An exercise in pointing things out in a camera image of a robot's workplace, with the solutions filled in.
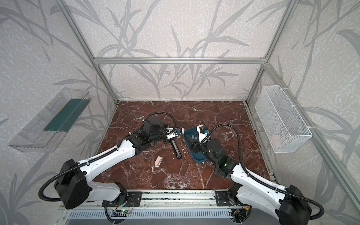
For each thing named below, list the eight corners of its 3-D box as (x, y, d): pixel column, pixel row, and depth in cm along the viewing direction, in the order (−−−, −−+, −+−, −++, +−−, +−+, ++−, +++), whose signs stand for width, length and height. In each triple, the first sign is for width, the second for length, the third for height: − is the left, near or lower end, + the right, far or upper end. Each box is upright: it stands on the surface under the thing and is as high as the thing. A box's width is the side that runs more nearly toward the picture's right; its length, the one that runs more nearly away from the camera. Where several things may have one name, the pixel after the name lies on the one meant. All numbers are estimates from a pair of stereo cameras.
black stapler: (177, 160, 90) (177, 157, 87) (170, 142, 98) (170, 139, 95) (182, 157, 91) (182, 155, 87) (175, 140, 99) (174, 137, 96)
